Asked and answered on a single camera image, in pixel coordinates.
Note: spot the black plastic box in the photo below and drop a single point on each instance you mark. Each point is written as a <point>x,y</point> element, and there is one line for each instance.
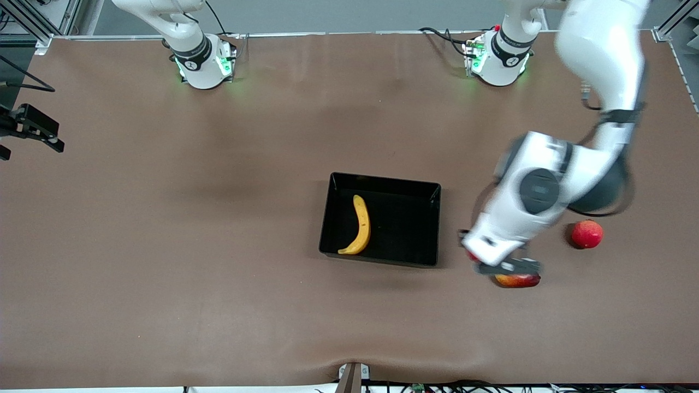
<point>404,229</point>

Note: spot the yellow banana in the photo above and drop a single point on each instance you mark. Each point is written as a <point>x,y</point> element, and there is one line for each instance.
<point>363,224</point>

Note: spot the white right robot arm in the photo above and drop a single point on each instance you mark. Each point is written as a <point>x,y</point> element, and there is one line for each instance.
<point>196,60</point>

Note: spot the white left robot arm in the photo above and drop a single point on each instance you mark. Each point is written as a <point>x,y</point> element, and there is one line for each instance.
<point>540,191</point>

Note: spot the round red apple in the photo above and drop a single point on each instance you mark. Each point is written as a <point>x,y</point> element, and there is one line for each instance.
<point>587,233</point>

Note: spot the red yellow mango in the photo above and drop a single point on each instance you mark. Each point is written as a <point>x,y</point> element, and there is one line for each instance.
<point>519,281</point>

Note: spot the brown table mat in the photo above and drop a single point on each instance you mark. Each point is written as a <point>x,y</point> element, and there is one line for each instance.
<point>349,305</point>

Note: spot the small green circuit board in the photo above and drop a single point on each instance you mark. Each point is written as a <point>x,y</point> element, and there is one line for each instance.
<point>418,388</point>

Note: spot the aluminium frame profile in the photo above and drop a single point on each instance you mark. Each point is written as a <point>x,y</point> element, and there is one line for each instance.
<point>663,34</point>
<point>43,45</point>

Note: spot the metal table bracket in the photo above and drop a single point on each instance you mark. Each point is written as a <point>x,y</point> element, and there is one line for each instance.
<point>353,376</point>

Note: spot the metal table edge rail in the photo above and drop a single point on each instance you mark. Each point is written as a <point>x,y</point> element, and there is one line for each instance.
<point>355,33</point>

